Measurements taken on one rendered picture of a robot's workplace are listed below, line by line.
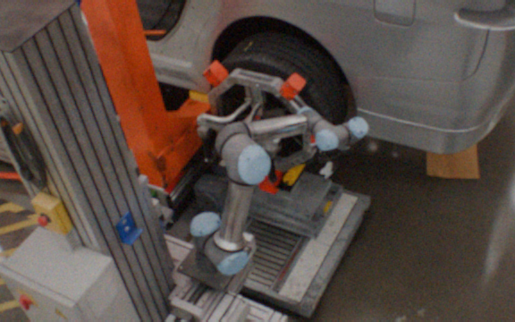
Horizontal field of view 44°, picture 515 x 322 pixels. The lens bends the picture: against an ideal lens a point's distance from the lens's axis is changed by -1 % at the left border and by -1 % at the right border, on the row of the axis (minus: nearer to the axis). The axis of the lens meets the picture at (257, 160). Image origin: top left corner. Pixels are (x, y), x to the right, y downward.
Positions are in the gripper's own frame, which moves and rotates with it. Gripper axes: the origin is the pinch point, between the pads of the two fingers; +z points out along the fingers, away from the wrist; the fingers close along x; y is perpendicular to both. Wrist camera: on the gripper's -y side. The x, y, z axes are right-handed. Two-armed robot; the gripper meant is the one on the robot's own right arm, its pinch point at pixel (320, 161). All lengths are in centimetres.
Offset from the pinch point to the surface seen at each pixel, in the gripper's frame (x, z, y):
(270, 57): -54, 7, 1
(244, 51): -65, 18, 6
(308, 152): -13.6, 26.9, -14.7
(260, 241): 8, 102, -16
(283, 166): -15, 47, -12
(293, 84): -36.2, -0.3, -0.7
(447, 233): 36, 56, -104
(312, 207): 1, 76, -38
